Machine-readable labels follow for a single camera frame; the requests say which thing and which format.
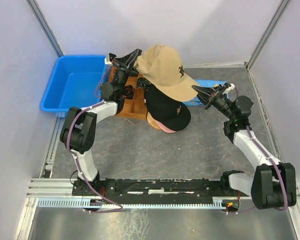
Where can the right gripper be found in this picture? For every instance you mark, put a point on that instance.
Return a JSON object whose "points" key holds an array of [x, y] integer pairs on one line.
{"points": [[213, 94]]}

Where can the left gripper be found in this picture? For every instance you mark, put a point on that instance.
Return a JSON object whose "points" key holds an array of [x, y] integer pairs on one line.
{"points": [[125, 64]]}

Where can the blue astronaut print cloth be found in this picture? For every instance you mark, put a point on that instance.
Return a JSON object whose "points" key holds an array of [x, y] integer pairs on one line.
{"points": [[203, 83]]}

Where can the beige cap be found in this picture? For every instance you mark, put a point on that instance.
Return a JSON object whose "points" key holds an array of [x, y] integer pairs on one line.
{"points": [[162, 66]]}

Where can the black cap white lining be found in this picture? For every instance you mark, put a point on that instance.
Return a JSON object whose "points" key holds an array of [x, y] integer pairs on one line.
{"points": [[172, 113]]}

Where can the pink cap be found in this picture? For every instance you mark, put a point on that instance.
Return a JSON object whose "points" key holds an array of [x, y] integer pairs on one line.
{"points": [[164, 128]]}

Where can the wooden hat stand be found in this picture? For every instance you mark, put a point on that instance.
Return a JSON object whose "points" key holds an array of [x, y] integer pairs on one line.
{"points": [[151, 121]]}

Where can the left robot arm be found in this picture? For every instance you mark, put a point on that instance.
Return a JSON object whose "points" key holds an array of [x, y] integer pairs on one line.
{"points": [[79, 128]]}

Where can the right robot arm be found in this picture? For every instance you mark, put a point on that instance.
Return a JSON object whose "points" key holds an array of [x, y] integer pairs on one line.
{"points": [[273, 185]]}

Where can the rolled green black belt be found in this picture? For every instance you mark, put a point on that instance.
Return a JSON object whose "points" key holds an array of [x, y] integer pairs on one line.
{"points": [[142, 83]]}

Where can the rolled black brown belt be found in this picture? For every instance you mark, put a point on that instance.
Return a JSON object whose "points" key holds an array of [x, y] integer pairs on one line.
{"points": [[128, 92]]}

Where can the wooden compartment tray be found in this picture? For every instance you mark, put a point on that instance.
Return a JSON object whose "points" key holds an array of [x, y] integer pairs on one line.
{"points": [[134, 108]]}

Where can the blue plastic bin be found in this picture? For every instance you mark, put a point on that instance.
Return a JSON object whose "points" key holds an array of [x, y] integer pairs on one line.
{"points": [[73, 82]]}

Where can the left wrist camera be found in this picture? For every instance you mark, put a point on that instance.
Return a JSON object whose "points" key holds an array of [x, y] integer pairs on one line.
{"points": [[109, 59]]}

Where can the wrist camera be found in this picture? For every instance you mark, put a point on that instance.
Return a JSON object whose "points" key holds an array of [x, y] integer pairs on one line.
{"points": [[109, 59], [228, 87]]}

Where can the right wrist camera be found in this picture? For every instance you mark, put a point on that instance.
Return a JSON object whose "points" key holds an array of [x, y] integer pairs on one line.
{"points": [[228, 87]]}

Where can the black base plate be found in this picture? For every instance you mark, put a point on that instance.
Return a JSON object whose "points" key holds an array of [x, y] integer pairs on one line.
{"points": [[164, 191]]}

